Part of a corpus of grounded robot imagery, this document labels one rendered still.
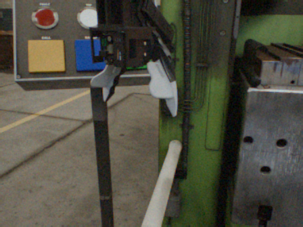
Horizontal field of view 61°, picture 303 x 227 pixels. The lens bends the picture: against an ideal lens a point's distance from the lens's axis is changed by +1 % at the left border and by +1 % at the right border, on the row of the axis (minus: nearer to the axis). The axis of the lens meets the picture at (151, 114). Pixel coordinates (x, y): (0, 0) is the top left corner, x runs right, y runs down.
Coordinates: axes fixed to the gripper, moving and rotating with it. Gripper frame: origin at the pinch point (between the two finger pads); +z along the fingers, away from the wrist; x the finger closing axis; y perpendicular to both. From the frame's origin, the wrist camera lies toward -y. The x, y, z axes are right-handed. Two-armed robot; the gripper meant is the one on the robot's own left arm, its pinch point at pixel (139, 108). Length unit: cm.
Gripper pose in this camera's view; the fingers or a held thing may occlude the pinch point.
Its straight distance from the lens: 45.4
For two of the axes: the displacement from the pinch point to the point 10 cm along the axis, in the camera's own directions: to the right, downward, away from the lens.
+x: 8.3, 1.9, -5.2
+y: -5.6, 2.9, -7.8
